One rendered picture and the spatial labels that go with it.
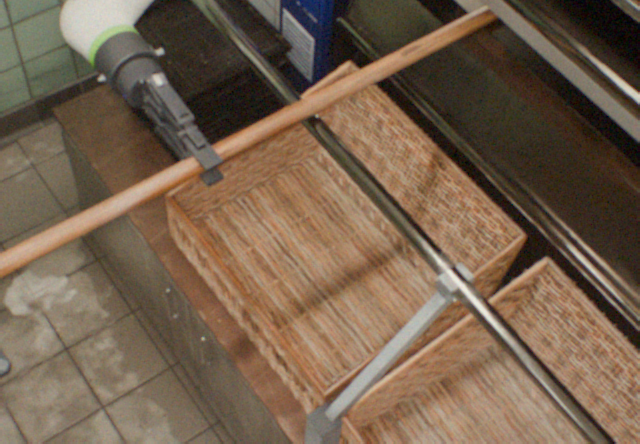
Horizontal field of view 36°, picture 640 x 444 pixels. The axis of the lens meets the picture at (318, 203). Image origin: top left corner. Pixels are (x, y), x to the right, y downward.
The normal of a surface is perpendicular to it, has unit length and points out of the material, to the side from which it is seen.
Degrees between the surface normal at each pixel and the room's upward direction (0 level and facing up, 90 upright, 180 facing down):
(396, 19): 70
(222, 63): 0
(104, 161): 0
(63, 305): 0
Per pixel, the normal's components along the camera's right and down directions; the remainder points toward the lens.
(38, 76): 0.58, 0.68
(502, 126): -0.75, 0.22
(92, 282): 0.04, -0.58
